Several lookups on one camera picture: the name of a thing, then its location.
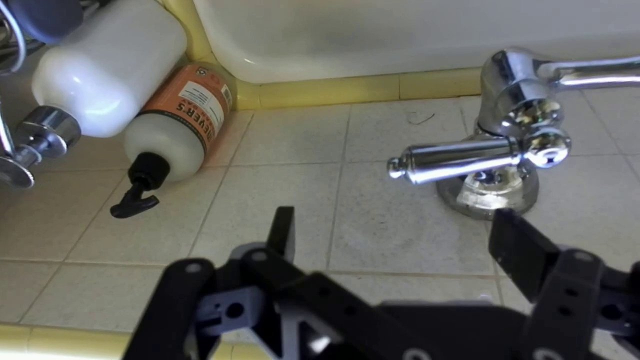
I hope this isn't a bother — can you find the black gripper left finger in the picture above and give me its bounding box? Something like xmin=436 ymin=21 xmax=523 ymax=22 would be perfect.
xmin=121 ymin=207 xmax=409 ymax=360

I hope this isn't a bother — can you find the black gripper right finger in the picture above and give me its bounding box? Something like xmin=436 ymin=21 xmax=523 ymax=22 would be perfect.
xmin=487 ymin=207 xmax=640 ymax=360

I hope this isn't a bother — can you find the chrome faucet lever handle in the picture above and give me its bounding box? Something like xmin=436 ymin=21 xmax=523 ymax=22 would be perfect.
xmin=385 ymin=128 xmax=573 ymax=186

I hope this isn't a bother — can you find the soap bottle with orange label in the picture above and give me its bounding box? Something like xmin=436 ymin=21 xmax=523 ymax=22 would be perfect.
xmin=108 ymin=63 xmax=238 ymax=221

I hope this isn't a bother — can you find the chrome metal utensil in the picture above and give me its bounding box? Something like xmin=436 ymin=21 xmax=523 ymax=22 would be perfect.
xmin=0 ymin=107 xmax=84 ymax=191

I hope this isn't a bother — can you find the white plastic bottle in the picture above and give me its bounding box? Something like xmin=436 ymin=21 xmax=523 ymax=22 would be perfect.
xmin=30 ymin=0 xmax=191 ymax=141

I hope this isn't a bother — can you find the white porcelain sink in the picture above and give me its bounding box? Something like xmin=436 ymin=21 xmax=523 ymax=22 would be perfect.
xmin=191 ymin=0 xmax=640 ymax=87

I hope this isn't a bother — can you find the chrome wall faucet body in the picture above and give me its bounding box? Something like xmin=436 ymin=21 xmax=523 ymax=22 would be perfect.
xmin=436 ymin=47 xmax=640 ymax=222

